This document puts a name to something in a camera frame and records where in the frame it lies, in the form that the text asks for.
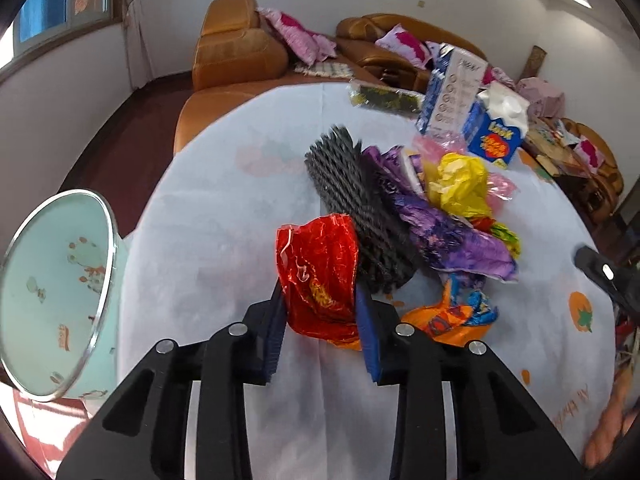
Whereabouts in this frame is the yellow plastic bag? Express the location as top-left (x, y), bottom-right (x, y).
top-left (425, 152), bottom-right (496, 218)

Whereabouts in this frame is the checkered cloth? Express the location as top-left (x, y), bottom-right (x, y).
top-left (294, 60), bottom-right (356, 80)

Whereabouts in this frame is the purple foil wrapper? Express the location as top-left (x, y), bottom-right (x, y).
top-left (395, 192), bottom-right (518, 282)

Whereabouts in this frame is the pink cloth cover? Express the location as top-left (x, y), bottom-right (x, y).
top-left (515, 77), bottom-right (566, 118)

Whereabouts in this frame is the white orange printed tablecloth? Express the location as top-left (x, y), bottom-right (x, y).
top-left (117, 82), bottom-right (618, 480)

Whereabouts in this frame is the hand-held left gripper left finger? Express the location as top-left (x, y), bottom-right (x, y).
top-left (55, 277), bottom-right (288, 480)

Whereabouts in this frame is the orange blue foil wrapper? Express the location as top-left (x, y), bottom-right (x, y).
top-left (400, 275), bottom-right (500, 348)

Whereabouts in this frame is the purple striped wrapper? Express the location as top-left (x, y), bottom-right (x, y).
top-left (361, 145), bottom-right (426, 198)

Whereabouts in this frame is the pink curtain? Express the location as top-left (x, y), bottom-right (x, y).
top-left (117, 0), bottom-right (153, 88)

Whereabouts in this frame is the orange leather long sofa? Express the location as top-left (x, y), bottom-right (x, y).
top-left (335, 13), bottom-right (488, 93)

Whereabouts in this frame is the orange leather chaise sofa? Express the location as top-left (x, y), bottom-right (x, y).
top-left (172, 0), bottom-right (381, 153)

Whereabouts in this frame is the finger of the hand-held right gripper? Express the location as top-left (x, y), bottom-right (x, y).
top-left (574, 244), bottom-right (640, 318)

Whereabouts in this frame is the orange leather armchair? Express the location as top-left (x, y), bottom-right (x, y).
top-left (560, 117), bottom-right (626, 221)

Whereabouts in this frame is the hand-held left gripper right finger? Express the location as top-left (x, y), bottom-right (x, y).
top-left (354, 282), bottom-right (586, 480)

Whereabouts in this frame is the red foil wrapper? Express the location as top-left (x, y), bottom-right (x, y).
top-left (276, 214), bottom-right (362, 348)

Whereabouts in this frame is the yellow green candy wrapper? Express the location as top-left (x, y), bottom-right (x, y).
top-left (472, 217), bottom-right (522, 261)

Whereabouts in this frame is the rolled brown mat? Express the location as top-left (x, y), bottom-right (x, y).
top-left (522, 46), bottom-right (548, 81)

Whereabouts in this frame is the blue milk carton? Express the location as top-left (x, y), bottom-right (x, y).
top-left (462, 82), bottom-right (530, 170)

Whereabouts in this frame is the long pink floral pillow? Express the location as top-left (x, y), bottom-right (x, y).
top-left (257, 7), bottom-right (338, 66)

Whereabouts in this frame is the sliding glass window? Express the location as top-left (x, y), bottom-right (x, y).
top-left (10, 0), bottom-right (118, 56)

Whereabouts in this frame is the dark green seaweed packet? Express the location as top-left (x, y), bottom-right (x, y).
top-left (347, 80), bottom-right (426, 115)

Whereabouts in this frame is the pink plastic bag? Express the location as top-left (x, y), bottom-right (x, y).
top-left (412, 135), bottom-right (518, 201)

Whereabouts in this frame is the light green enamel basin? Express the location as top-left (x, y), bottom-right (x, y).
top-left (0, 189), bottom-right (132, 403)

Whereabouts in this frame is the white tall paper box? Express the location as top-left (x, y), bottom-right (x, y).
top-left (415, 45), bottom-right (488, 136)

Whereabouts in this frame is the black foam net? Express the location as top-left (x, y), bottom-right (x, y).
top-left (305, 125), bottom-right (426, 295)

